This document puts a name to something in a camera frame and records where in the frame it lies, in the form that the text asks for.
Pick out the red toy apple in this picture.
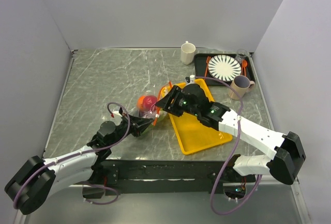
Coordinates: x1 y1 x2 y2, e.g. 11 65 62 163
142 95 158 110

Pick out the yellow plastic tray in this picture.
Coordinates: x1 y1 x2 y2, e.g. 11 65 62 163
165 79 232 155

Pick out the orange toy tangerine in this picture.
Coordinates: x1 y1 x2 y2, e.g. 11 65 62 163
137 96 145 110

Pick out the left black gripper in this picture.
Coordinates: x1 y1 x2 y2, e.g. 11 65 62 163
108 112 154 147

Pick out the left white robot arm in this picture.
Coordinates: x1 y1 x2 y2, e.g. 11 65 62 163
4 115 154 215

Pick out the beige mug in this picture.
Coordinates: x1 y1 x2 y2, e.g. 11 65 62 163
228 75 255 100

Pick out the white ceramic mug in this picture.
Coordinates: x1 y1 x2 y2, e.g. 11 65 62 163
180 41 196 65

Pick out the black base beam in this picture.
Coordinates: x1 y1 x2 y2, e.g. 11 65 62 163
69 158 259 195

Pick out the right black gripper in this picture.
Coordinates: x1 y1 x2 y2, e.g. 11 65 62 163
155 85 200 117

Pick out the orange plastic spoon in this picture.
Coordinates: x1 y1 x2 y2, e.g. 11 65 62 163
242 59 248 77

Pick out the striped white plate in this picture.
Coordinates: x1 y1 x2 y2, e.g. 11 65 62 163
208 55 242 82

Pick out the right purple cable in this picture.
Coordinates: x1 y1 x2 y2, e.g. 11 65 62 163
191 74 261 215

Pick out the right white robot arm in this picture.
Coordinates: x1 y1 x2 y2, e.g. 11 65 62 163
156 83 306 185

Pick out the clear glass cup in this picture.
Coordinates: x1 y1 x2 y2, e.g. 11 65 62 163
235 49 248 64

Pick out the green toy starfruit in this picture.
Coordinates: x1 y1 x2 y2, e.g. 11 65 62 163
144 110 168 133

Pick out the clear zip top bag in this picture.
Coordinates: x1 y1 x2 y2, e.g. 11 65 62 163
135 80 173 135

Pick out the orange plastic fork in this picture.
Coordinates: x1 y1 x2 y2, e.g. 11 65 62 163
204 56 211 77

